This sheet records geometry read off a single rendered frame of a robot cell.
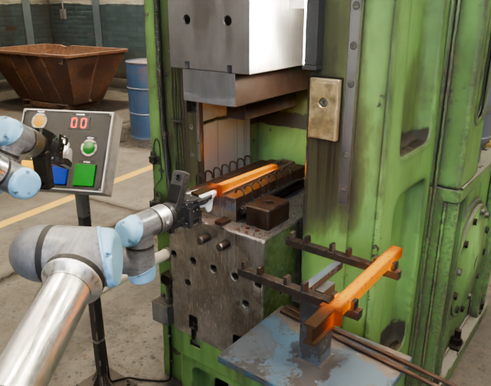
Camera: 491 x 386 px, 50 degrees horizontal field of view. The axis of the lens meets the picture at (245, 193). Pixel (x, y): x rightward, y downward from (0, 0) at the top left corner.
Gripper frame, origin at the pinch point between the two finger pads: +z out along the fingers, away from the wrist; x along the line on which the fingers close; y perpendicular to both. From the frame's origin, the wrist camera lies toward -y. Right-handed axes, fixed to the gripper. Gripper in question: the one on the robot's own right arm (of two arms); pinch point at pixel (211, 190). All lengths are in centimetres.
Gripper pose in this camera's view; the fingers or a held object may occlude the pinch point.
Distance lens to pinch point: 161.9
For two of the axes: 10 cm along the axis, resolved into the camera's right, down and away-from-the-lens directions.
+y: 0.0, 9.4, 3.4
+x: 8.0, 2.0, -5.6
